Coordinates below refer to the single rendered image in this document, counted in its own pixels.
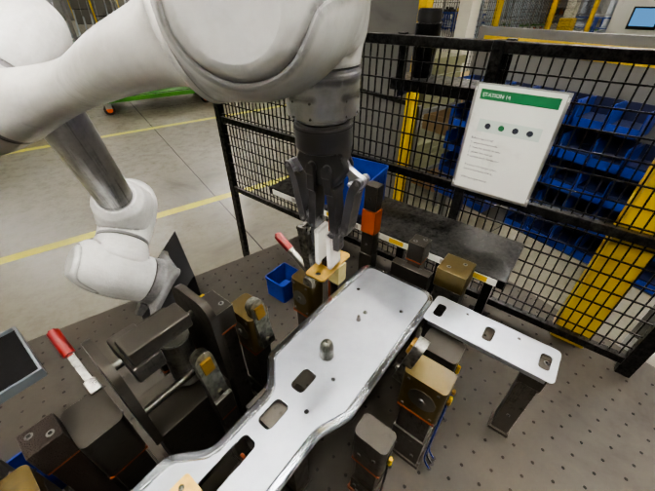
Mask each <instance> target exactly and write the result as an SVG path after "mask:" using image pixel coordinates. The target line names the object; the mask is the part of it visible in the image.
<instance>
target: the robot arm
mask: <svg viewBox="0 0 655 491"><path fill-rule="evenodd" d="M369 13H370V0H130V1H129V2H128V3H126V4H125V5H124V6H122V7H121V8H119V9H118V10H116V11H115V12H113V13H111V14H110V15H108V16H107V17H105V18H104V19H102V20H100V21H99V22H98V23H96V24H95V25H93V26H92V27H91V28H90V29H89V30H87V31H86V32H85V33H84V34H83V35H82V36H81V37H80V38H79V39H78V40H77V41H76V42H75V43H74V44H73V42H72V38H71V35H70V31H69V29H68V26H67V24H66V22H65V20H64V19H63V17H62V16H61V15H60V13H59V12H58V11H57V10H56V9H55V8H54V7H53V6H52V5H51V4H49V3H48V2H47V1H46V0H0V156H2V155H6V154H10V153H13V152H16V151H19V150H21V149H23V148H25V147H26V146H28V145H30V144H32V143H34V142H36V141H38V140H40V139H42V138H45V140H46V141H47V142H48V143H49V145H50V146H51V147H52V148H53V149H54V151H55V152H56V153H57V154H58V156H59V157H60V158H61V160H62V161H63V162H64V163H65V164H66V166H67V167H68V168H69V169H70V171H71V172H72V173H73V174H74V175H75V177H76V178H77V179H78V180H79V182H80V183H81V184H82V185H83V186H84V188H85V189H86V190H87V191H88V193H89V194H90V195H91V198H90V206H91V209H92V212H93V214H94V218H95V222H96V234H95V236H94V238H93V239H92V240H90V239H87V240H84V241H82V242H80V243H78V244H77V245H76V246H74V247H73V248H72V249H71V250H70V251H69V253H68V255H67V258H66V261H65V265H64V274H65V275H66V276H67V277H68V279H69V280H70V281H71V282H72V283H74V284H75V285H77V286H79V287H80V288H82V289H84V290H87V291H88V292H91V293H94V294H97V295H101V296H105V297H110V298H116V299H122V300H132V301H138V303H137V306H136V309H135V314H136V315H138V316H143V315H144V313H145V312H146V311H147V309H148V308H149V310H150V315H152V314H154V313H155V312H157V311H158V310H160V309H161V308H162V306H163V304H164V302H165V300H166V298H167V296H168V294H169V292H170V291H171V289H172V287H173V284H174V282H175V281H176V279H177V278H178V277H179V275H180V269H179V268H176V266H175V265H174V263H173V262H172V260H171V259H170V257H169V253H168V252H167V251H164V250H163V251H162V252H161V254H160V256H159V258H155V257H151V256H149V249H148V246H149V242H150V240H151V237H152V234H153V230H154V226H155V222H156V216H157V210H158V203H157V198H156V196H155V193H154V191H153V190H152V188H151V187H150V186H149V185H147V184H146V183H144V182H142V181H140V180H137V179H132V178H125V177H124V175H123V174H122V173H121V171H120V169H119V168H118V166H117V164H116V163H115V161H114V159H113V157H112V156H111V154H110V152H109V151H108V149H107V147H106V145H105V144H104V142H103V140H102V139H101V137H100V135H99V133H98V132H97V130H96V128H95V126H94V124H93V123H92V121H91V119H90V117H89V116H88V114H87V112H86V111H88V110H90V109H93V108H95V107H98V106H101V105H103V104H106V103H109V102H113V101H116V100H119V99H122V98H125V97H128V96H132V95H136V94H143V93H148V92H152V91H157V90H162V89H167V88H174V87H189V88H191V89H192V90H193V91H194V92H195V93H196V94H198V95H199V96H200V97H202V98H203V99H205V100H207V101H209V102H212V103H216V104H220V103H225V102H253V103H262V102H271V101H276V100H281V99H286V103H287V112H288V115H289V116H290V117H291V118H292V119H294V122H293V125H294V136H295V145H296V148H297V149H298V153H297V156H294V157H292V158H290V159H289V160H287V161H285V167H286V169H287V171H288V173H289V176H290V180H291V184H292V188H293V193H294V197H295V200H296V205H297V209H298V213H299V217H300V219H301V220H302V221H307V222H308V223H309V226H310V227H311V234H312V235H311V236H312V242H313V243H315V256H316V263H317V264H320V263H321V262H322V259H323V258H325V257H327V268H328V269H330V270H331V269H332V268H333V267H334V266H335V265H336V264H337V263H338V262H339V261H340V250H341V249H342V248H343V246H344V237H346V236H347V235H348V234H349V233H350V232H351V231H352V230H353V229H355V227H356V222H357V217H358V213H359V208H360V204H361V199H362V195H363V191H364V188H365V187H366V185H367V183H368V182H369V180H370V177H369V175H368V174H367V173H364V174H360V173H359V172H358V171H357V170H356V169H355V168H354V162H353V159H352V156H351V149H352V145H353V119H352V118H353V117H354V116H356V115H357V114H358V112H359V109H360V77H361V73H362V69H361V58H362V51H363V46H364V42H365V39H366V34H367V28H368V22H369ZM347 175H348V178H349V180H348V184H347V186H348V187H349V189H348V191H347V195H346V200H345V205H344V203H343V189H344V179H345V178H346V177H347ZM325 195H326V196H327V212H328V222H329V230H328V222H326V221H325V222H323V221H324V220H325V219H327V218H325ZM306 209H307V210H306ZM322 222H323V223H322Z"/></svg>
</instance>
